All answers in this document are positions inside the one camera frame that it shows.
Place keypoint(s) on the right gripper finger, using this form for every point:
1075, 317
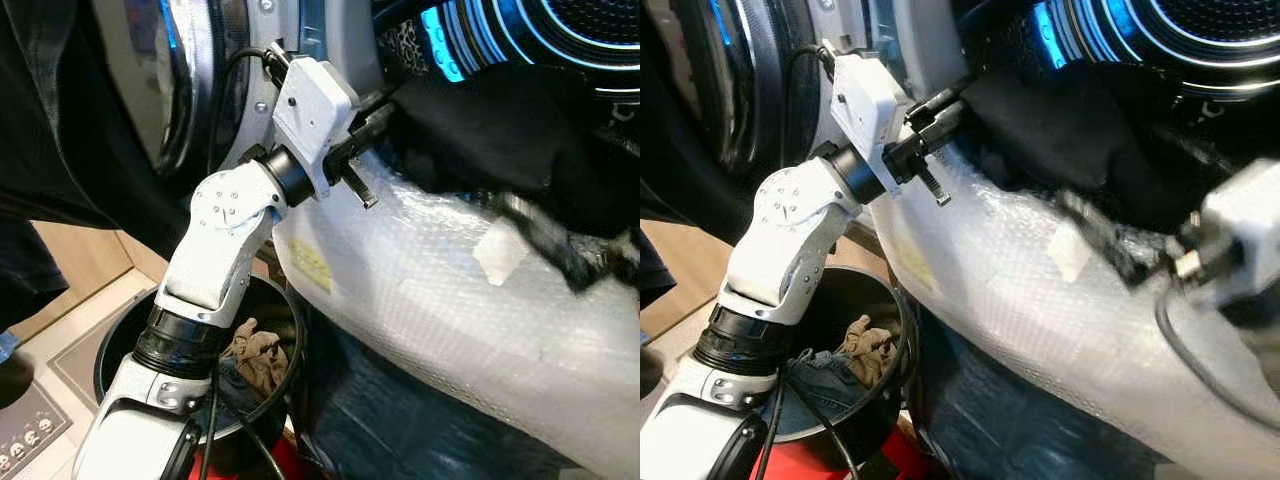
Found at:
1120, 230
1130, 265
570, 265
550, 230

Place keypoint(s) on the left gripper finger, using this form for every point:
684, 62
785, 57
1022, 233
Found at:
932, 185
385, 97
940, 93
362, 188

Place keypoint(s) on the plain black garment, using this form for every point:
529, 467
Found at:
1070, 140
480, 140

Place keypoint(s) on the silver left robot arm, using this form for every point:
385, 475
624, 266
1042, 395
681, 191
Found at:
215, 260
790, 250

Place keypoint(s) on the white tape piece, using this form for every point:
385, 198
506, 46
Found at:
500, 255
1070, 255

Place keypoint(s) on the grey washer door gasket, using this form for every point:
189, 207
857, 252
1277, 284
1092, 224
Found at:
920, 40
345, 40

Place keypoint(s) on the yellow sticker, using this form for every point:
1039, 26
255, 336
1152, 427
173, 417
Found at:
915, 268
312, 268

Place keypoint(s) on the clear bubble wrap sheet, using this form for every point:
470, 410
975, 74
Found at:
1000, 300
430, 300

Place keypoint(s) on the black hanging garment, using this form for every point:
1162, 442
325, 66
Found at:
670, 120
60, 120

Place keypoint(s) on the steel washer drum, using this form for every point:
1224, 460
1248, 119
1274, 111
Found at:
520, 40
1150, 50

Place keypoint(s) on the open washer door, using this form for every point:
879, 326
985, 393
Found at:
200, 60
760, 80

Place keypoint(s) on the brown cloth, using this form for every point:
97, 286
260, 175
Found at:
258, 355
870, 350

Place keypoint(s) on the blue jeans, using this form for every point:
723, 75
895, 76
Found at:
820, 390
228, 385

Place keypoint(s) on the black round laundry bin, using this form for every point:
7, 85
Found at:
880, 420
120, 360

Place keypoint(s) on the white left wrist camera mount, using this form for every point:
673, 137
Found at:
868, 110
312, 115

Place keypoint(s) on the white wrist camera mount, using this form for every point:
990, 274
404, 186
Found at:
868, 110
1245, 225
312, 115

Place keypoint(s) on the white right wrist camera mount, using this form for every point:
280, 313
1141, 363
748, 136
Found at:
1245, 225

